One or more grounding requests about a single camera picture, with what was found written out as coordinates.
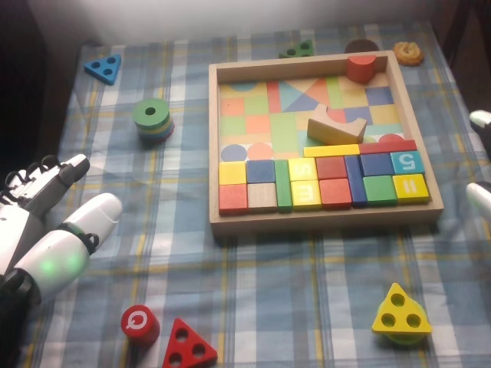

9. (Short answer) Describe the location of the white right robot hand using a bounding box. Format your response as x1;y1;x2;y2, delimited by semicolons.
466;110;491;215

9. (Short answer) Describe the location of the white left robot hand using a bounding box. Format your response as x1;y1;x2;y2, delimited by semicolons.
0;153;124;304

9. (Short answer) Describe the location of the natural wood arch block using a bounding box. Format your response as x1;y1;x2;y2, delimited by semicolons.
307;103;368;146

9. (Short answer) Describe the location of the red half cylinder block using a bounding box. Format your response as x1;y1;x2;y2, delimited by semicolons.
347;54;377;84

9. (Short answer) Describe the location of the red cylinder with white Q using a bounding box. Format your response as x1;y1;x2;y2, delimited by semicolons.
120;304;161;345

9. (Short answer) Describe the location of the yellow triangle with three holes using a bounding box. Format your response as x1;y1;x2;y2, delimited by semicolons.
371;282;433;336

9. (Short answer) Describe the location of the wooden tray with printed base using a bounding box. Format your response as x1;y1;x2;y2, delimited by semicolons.
208;49;445;234

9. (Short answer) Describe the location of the tan flower shaped cookie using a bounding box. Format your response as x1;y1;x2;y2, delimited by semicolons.
393;41;426;66

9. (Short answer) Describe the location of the red triangle with three holes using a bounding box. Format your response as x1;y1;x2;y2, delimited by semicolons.
163;317;219;368

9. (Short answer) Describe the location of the blue triangle with three holes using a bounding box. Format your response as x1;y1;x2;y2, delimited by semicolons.
83;53;123;87

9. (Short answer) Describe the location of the brown round disc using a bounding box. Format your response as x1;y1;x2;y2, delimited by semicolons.
344;38;381;54

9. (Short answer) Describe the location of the blue plaid table cloth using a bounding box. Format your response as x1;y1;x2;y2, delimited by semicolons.
15;22;491;368

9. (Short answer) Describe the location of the green triangle with three holes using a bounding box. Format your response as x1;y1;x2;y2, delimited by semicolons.
278;38;315;59

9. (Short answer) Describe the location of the green wooden ring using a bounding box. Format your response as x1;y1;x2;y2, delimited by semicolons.
132;98;170;133

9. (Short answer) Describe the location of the blue wooden ring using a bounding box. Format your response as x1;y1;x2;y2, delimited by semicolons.
137;121;176;141

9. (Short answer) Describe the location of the light green ring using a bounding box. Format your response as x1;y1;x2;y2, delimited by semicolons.
377;298;429;345

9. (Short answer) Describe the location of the yellow wooden ring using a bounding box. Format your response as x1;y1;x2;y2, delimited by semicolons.
137;117;174;137

